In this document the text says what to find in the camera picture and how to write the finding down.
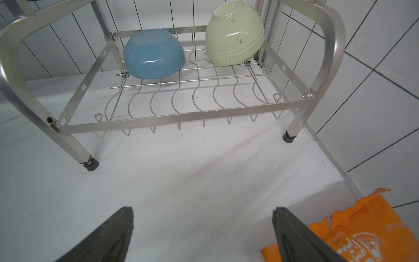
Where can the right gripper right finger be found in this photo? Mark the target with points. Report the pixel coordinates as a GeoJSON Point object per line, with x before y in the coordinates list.
{"type": "Point", "coordinates": [297, 243]}

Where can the orange snack bag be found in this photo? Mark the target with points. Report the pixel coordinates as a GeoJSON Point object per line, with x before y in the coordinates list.
{"type": "Point", "coordinates": [370, 231]}

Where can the metal wire dish rack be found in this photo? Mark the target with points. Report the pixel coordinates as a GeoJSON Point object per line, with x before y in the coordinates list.
{"type": "Point", "coordinates": [200, 91]}

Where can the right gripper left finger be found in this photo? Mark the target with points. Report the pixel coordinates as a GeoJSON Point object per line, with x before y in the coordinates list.
{"type": "Point", "coordinates": [108, 243]}

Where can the blue ceramic bowl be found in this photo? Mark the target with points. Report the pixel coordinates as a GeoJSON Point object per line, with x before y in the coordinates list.
{"type": "Point", "coordinates": [153, 54]}

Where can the green ceramic bowl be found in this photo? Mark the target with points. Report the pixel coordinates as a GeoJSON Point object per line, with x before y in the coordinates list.
{"type": "Point", "coordinates": [234, 34]}

